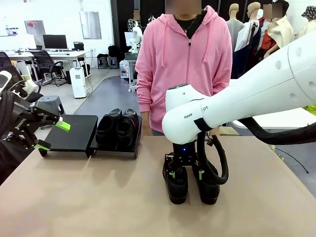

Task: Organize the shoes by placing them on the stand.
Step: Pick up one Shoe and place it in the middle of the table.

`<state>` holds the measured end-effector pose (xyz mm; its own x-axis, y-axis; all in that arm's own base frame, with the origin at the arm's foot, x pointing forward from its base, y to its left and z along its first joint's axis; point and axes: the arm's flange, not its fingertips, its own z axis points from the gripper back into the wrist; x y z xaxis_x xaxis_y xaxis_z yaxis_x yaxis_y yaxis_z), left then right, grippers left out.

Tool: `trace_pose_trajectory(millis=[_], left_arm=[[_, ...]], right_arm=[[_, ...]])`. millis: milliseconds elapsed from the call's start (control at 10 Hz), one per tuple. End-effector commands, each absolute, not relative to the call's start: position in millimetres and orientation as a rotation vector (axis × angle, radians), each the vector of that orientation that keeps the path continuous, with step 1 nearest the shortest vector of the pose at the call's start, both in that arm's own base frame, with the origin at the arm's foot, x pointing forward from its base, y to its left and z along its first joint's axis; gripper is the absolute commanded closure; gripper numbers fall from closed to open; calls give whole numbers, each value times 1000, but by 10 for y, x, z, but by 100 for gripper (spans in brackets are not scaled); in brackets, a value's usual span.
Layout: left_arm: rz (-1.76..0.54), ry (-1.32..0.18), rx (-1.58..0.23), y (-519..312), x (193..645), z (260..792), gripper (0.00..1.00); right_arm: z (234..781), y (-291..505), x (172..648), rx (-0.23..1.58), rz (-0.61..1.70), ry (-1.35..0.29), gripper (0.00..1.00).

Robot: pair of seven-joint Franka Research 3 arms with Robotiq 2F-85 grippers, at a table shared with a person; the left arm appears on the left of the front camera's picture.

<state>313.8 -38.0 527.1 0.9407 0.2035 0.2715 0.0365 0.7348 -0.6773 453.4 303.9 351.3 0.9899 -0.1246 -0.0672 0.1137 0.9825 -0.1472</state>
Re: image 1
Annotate white office desk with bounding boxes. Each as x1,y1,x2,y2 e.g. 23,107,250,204
0,50,91,82

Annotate mannequin beige coat bucket hat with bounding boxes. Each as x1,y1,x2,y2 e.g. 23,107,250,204
293,6,316,40

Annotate black computer monitor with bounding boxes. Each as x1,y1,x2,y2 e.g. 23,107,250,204
42,34,68,50

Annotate tan cardboard box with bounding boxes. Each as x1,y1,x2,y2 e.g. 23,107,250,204
218,127,239,136

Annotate computer tower with lights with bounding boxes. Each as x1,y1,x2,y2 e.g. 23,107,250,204
119,60,136,79

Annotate silver wall panel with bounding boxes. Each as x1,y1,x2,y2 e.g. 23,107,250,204
79,11,102,40

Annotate grey board red signs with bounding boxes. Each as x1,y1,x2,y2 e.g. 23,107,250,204
24,20,46,35

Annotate person right hand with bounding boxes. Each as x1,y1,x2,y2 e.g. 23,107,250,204
143,112,152,136

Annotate person in pink hoodie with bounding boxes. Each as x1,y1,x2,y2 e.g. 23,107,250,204
135,5,233,136

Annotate white air purifier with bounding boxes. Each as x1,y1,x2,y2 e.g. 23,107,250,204
69,67,87,99

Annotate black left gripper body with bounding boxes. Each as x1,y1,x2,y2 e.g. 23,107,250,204
11,98,38,146

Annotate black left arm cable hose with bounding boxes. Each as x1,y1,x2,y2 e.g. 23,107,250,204
0,90,38,186

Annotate mannequin red top cream jacket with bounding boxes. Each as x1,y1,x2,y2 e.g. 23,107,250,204
258,1,294,61

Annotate person left forearm pink sleeve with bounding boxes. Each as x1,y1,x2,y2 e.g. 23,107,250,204
212,71,232,95

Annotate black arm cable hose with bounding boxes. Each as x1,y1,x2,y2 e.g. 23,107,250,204
0,90,38,186
197,116,316,186

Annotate white computer monitor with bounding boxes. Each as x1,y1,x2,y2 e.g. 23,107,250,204
16,34,37,49
0,36,18,51

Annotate white table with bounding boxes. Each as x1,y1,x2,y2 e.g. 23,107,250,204
222,105,316,135

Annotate thin black loose cable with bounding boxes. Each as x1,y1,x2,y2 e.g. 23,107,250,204
275,147,309,173

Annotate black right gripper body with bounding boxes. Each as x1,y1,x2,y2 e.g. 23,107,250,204
172,142,198,167

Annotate mannequin white navy jacket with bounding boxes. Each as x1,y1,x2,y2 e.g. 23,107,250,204
234,1,263,77

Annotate grey plastic stool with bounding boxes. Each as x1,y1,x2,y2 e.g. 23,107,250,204
37,95,65,117

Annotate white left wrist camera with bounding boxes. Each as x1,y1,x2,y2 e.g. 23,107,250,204
11,79,38,98

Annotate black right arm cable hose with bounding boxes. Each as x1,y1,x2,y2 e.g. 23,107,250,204
197,116,316,186

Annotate black leather shoe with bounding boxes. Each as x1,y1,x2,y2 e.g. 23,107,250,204
95,108,123,150
116,108,139,150
192,159,221,205
162,160,190,205

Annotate black equipment cart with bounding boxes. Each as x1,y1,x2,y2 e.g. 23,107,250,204
124,52,138,93

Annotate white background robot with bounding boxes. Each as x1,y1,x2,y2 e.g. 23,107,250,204
124,24,144,54

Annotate silver cross necklace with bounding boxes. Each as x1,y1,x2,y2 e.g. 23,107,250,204
182,16,198,34

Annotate mannequin in grey shirt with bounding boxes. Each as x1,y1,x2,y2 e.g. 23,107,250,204
226,3,245,53

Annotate black metal shoe stand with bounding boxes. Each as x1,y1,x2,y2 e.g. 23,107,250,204
39,115,99,158
89,115,143,158

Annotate person right forearm pink sleeve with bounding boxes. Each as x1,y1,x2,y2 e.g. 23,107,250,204
136,74,154,113

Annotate black backpack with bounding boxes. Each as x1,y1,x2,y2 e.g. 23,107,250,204
108,44,121,58

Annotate black mesh office chair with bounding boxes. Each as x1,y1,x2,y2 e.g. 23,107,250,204
0,51,42,103

